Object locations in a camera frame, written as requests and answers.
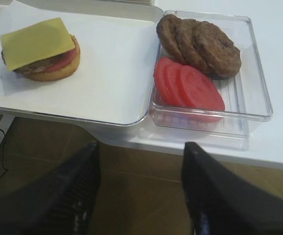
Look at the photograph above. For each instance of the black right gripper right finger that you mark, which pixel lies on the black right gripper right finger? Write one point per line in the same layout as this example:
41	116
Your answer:
221	203

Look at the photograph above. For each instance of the brown patty in burger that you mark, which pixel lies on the brown patty in burger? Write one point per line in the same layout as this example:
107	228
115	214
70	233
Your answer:
40	65

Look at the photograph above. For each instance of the clear patty tomato container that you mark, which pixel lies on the clear patty tomato container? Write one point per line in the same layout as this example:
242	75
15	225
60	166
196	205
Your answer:
246	98

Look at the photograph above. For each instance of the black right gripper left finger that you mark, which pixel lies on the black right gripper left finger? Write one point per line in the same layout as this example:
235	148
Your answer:
59	203

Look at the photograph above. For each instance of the white serving tray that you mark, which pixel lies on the white serving tray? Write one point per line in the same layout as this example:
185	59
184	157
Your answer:
122	73

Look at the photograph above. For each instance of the bottom burger bun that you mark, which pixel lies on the bottom burger bun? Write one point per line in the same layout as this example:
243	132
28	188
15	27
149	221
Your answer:
59	74

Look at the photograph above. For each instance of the red tomato slice middle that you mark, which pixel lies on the red tomato slice middle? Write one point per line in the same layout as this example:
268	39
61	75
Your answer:
171	75

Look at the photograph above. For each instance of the red tomato slice in burger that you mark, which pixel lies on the red tomato slice in burger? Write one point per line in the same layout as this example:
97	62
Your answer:
64	61

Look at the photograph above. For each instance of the brown patty middle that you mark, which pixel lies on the brown patty middle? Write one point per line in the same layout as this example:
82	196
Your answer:
184	31

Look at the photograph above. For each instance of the white paper sheet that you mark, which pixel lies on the white paper sheet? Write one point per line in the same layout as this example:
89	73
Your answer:
107	73

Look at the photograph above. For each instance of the red tomato slice right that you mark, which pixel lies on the red tomato slice right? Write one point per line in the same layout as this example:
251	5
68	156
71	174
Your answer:
197	91

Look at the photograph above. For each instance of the red tomato slice left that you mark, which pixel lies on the red tomato slice left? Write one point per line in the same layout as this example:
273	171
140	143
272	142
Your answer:
160	78

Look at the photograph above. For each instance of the brown patty left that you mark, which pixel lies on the brown patty left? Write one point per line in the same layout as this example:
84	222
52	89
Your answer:
166	31

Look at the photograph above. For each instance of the brown patty right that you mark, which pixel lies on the brown patty right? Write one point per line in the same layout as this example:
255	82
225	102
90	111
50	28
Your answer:
217	49

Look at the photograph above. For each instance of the yellow cheese slice on burger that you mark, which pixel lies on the yellow cheese slice on burger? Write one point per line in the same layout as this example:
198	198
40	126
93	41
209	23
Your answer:
36	42

